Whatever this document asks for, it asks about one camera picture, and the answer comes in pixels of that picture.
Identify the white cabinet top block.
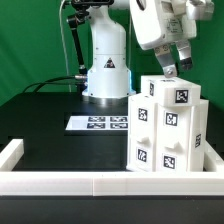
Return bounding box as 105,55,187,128
141,75,201,107

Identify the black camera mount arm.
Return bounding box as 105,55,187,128
67,0,114,79

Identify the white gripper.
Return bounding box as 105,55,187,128
130,0,197,78

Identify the black cable bundle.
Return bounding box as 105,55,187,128
22,75,88,94

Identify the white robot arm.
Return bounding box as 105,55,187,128
82,0,196,104

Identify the white U-shaped fence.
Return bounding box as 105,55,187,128
0,139,224,196

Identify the white cabinet body box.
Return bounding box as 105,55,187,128
126,93,210,173

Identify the grey hanging cable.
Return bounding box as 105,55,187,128
59,0,73,93

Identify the white base marker plate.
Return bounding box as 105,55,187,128
66,116,128,131

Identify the white cabinet door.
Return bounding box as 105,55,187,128
126,94,156,172
156,106,191,172

